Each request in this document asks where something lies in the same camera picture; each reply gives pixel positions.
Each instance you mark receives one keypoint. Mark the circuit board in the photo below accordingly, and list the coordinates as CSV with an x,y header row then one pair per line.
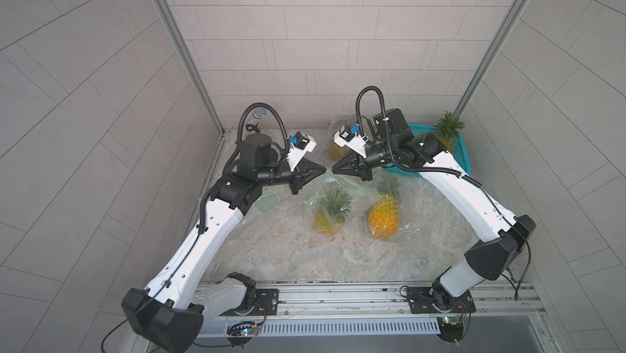
x,y
452,329
242,333

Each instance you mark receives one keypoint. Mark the glitter silver microphone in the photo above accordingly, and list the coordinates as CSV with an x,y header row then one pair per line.
x,y
256,115

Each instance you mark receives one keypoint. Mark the left circuit board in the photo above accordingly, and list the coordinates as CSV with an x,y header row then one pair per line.
x,y
242,333

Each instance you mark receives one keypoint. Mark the far bagged pineapple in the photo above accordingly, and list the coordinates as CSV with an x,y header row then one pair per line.
x,y
335,152

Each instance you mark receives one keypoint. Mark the teal plastic basket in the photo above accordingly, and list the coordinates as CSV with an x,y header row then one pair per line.
x,y
459,151

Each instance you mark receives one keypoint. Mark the orange pineapple zip bag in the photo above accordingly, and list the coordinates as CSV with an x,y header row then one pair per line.
x,y
362,197

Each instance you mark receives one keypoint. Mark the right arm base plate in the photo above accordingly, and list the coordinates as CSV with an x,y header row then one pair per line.
x,y
422,301

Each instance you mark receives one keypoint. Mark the right circuit board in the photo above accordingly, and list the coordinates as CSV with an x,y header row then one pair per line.
x,y
452,329

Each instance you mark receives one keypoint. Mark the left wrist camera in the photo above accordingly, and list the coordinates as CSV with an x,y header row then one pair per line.
x,y
300,144

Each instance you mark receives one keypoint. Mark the yellow pineapple zip bag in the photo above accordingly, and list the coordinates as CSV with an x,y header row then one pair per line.
x,y
408,222

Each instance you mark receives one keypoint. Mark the zip-top bag green pineapple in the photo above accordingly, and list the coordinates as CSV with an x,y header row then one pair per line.
x,y
262,207

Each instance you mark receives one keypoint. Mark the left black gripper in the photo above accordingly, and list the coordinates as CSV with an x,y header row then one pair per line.
x,y
295,177

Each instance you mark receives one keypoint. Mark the yellow pineapple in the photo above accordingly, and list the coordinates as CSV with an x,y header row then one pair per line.
x,y
384,216

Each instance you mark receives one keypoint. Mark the aluminium mounting rail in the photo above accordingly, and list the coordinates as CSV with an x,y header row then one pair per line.
x,y
326,299

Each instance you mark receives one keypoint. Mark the orange pineapple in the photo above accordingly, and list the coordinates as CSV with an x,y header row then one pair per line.
x,y
332,211

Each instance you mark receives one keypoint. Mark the far pineapple zip bag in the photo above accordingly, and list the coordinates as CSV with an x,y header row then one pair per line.
x,y
369,127

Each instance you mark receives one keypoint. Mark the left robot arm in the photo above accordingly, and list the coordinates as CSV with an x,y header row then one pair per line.
x,y
170,311

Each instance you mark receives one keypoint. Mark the black microphone stand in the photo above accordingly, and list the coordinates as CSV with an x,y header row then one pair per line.
x,y
251,128

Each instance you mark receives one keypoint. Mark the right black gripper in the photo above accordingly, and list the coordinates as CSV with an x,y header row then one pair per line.
x,y
364,164

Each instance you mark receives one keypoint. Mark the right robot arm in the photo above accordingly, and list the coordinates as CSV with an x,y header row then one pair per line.
x,y
502,234

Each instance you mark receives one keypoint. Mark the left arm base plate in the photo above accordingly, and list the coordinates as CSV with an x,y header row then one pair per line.
x,y
265,303

